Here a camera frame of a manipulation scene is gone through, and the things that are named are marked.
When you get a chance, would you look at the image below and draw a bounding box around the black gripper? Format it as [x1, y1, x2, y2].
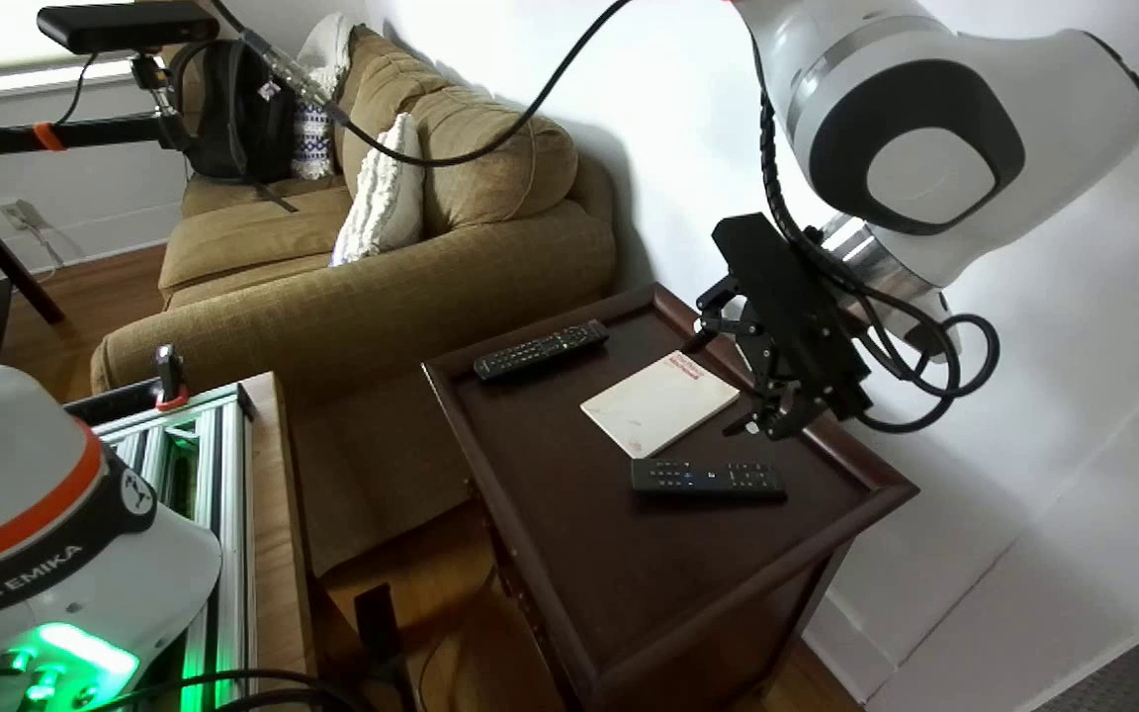
[690, 271, 828, 441]

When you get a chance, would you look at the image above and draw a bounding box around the short black remote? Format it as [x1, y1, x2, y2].
[624, 450, 793, 504]

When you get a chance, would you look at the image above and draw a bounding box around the long black remote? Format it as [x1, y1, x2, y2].
[468, 317, 612, 387]

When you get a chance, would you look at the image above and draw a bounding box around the white book red print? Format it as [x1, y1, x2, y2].
[576, 349, 744, 463]

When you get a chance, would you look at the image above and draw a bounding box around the dark wooden side table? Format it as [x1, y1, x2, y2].
[417, 280, 922, 712]

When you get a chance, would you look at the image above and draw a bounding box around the white knit pillow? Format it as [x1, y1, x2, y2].
[330, 111, 426, 268]

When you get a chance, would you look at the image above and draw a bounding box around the olive brown sofa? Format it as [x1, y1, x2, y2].
[87, 22, 624, 578]

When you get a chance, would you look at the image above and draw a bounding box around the light wooden board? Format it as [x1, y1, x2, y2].
[238, 366, 323, 688]

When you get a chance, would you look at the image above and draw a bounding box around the white patterned cushion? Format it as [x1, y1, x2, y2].
[288, 11, 363, 184]

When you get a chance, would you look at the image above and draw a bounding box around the black backpack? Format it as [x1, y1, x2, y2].
[166, 30, 305, 200]

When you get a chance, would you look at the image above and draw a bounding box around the black knob red base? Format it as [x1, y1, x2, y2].
[151, 341, 195, 413]

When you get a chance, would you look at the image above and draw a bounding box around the black stand orange tape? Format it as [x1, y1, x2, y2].
[0, 111, 189, 162]

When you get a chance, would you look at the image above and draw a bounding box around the black low table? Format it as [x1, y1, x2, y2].
[0, 214, 70, 366]

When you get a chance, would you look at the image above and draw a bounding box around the white window sill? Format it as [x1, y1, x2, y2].
[0, 51, 137, 111]

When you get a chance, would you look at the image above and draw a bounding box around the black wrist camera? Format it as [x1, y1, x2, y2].
[707, 214, 874, 427]

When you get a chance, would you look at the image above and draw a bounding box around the black braided cable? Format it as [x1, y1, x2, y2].
[754, 92, 802, 233]

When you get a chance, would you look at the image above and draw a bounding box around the aluminium profile frame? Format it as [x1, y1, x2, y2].
[66, 370, 264, 712]

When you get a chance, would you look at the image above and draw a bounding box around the white wall outlet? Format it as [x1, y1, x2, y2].
[0, 193, 46, 238]

